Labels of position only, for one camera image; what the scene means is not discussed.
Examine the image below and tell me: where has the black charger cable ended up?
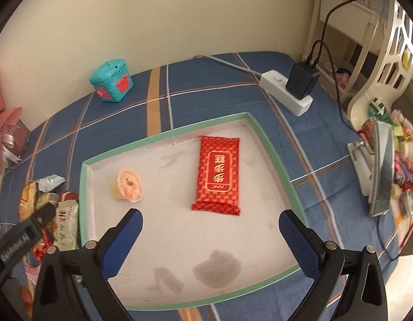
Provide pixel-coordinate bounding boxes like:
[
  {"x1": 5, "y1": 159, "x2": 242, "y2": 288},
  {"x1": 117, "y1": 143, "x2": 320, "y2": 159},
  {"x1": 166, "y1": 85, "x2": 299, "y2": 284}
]
[{"x1": 309, "y1": 0, "x2": 400, "y2": 262}]

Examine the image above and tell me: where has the teal toy box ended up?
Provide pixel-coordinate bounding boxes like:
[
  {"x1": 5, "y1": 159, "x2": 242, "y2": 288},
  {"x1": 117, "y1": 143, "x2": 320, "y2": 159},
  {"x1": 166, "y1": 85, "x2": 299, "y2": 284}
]
[{"x1": 89, "y1": 59, "x2": 134, "y2": 103}]

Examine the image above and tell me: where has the phone on white stand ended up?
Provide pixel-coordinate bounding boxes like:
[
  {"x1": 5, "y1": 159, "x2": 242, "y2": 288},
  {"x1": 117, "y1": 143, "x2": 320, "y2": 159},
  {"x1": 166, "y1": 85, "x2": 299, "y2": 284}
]
[{"x1": 347, "y1": 120, "x2": 394, "y2": 217}]

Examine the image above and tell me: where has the white power strip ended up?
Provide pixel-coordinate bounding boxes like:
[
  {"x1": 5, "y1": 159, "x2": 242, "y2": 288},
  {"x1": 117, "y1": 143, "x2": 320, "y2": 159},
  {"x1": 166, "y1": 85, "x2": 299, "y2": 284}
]
[{"x1": 259, "y1": 70, "x2": 313, "y2": 117}]

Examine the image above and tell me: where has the yellow jelly cup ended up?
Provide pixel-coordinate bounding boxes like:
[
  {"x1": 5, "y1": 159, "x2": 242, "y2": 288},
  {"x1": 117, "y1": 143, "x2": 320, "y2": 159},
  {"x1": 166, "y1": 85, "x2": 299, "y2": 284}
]
[{"x1": 111, "y1": 169, "x2": 142, "y2": 203}]

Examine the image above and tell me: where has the shallow white green-rimmed box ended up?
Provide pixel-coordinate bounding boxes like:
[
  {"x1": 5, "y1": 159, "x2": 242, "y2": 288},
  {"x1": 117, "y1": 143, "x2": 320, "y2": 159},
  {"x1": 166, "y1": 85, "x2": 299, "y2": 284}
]
[{"x1": 79, "y1": 112, "x2": 305, "y2": 311}]

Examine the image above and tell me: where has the white power strip cable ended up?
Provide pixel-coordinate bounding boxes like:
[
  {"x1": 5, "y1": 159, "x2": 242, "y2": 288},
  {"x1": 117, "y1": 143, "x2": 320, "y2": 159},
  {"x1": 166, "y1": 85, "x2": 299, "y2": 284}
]
[{"x1": 192, "y1": 54, "x2": 262, "y2": 76}]

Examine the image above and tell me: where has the orange swiss roll packet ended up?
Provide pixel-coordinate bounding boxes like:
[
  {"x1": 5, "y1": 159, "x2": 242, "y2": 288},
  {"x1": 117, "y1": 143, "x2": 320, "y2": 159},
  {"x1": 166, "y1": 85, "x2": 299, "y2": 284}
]
[{"x1": 18, "y1": 181, "x2": 38, "y2": 222}]

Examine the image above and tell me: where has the white persimmon snack packet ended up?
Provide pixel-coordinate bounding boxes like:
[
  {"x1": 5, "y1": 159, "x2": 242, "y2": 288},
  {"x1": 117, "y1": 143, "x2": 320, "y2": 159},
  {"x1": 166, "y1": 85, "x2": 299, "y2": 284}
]
[{"x1": 53, "y1": 199, "x2": 79, "y2": 251}]

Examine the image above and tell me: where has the colourful clutter pile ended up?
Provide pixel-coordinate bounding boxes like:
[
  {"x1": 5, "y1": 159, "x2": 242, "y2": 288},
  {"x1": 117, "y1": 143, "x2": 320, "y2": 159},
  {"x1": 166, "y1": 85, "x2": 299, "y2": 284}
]
[{"x1": 357, "y1": 99, "x2": 413, "y2": 249}]

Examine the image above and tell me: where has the pink flower bouquet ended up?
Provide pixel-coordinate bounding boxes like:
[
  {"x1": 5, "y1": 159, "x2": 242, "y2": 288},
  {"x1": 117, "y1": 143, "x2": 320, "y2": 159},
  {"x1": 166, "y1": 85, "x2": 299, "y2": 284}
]
[{"x1": 0, "y1": 85, "x2": 30, "y2": 175}]

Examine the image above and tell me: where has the black charger plug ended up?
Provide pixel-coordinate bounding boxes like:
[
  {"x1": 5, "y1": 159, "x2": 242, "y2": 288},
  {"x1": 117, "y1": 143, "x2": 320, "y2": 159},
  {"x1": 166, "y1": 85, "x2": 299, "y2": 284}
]
[{"x1": 286, "y1": 61, "x2": 320, "y2": 100}]

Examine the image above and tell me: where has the crumpled green-white wrapper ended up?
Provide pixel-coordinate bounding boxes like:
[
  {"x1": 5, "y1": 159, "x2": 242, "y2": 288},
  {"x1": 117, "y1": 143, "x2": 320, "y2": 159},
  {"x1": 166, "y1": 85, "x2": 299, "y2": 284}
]
[{"x1": 36, "y1": 175, "x2": 66, "y2": 193}]

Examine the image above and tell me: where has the white lattice chair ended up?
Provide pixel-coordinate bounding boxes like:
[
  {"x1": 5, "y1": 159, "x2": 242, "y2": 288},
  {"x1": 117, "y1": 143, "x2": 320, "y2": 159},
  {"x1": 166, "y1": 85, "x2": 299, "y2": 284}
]
[{"x1": 347, "y1": 0, "x2": 413, "y2": 131}]

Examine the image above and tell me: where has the red rectangular snack packet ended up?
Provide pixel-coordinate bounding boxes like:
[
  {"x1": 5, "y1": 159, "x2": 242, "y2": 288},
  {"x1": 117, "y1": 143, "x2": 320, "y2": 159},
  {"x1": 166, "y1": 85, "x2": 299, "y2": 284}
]
[{"x1": 191, "y1": 136, "x2": 240, "y2": 216}]

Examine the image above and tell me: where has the blue plaid tablecloth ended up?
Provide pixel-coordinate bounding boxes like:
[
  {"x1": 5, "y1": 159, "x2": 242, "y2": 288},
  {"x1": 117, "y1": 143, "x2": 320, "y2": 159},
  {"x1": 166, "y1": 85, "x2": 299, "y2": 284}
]
[{"x1": 0, "y1": 51, "x2": 399, "y2": 279}]

